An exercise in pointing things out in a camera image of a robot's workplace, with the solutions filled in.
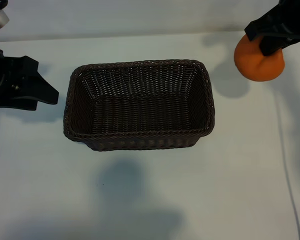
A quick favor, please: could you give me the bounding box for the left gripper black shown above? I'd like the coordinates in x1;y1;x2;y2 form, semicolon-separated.
0;46;60;113

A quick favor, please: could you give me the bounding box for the dark brown wicker basket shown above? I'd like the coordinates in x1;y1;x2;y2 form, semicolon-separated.
63;59;217;152

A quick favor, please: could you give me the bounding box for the orange with knobby stem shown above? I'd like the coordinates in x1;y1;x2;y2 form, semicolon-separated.
234;33;286;83

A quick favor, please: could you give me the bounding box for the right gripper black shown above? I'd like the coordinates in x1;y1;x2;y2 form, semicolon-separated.
244;0;300;57

